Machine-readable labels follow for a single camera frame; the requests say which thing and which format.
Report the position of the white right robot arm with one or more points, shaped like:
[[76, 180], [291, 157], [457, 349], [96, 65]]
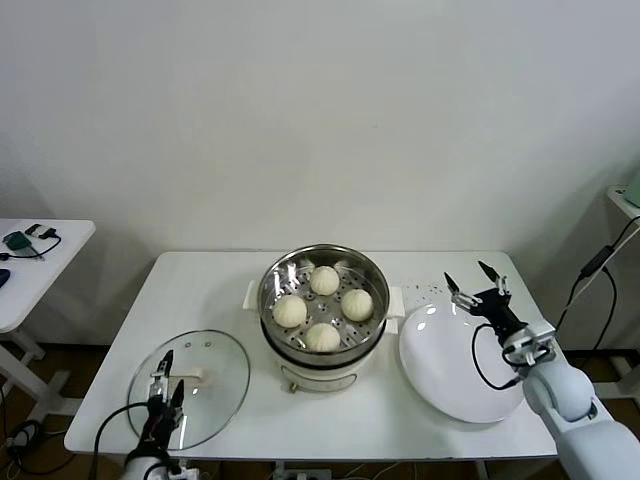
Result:
[[560, 390]]

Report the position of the white side table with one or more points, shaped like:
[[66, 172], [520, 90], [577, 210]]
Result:
[[55, 270]]

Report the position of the white equipment stand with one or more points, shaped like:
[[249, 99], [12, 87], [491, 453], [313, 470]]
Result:
[[620, 197]]

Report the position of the round white plate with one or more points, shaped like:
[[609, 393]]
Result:
[[440, 360]]

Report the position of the round glass pot lid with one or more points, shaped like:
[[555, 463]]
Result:
[[225, 350]]

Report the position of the dark blue object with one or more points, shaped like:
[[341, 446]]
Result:
[[3, 277]]

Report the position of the white electric cooker base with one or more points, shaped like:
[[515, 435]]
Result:
[[320, 377]]

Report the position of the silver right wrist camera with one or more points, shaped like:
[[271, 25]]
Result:
[[532, 345]]

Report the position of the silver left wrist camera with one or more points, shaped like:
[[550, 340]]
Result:
[[185, 471]]

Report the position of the black power adapter brick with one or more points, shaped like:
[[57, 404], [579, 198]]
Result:
[[595, 262]]

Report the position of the scattered dark crumbs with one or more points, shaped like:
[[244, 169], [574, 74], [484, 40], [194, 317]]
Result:
[[433, 288]]

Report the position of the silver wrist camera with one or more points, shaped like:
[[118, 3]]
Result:
[[185, 471], [532, 345]]

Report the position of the perforated steel steamer basket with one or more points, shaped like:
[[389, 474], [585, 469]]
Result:
[[372, 285]]

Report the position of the white power strip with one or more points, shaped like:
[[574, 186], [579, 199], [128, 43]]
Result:
[[310, 474]]

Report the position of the small green device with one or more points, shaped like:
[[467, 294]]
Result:
[[16, 241]]

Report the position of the white steamed baozi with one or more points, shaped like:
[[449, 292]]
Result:
[[324, 280], [356, 304], [323, 337], [290, 311]]

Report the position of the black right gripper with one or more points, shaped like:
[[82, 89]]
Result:
[[495, 307]]

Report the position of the pale green appliance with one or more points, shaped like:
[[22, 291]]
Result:
[[635, 190]]

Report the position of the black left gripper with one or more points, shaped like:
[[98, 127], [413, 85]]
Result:
[[159, 422]]

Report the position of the black and white adapter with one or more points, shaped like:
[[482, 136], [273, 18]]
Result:
[[34, 229]]

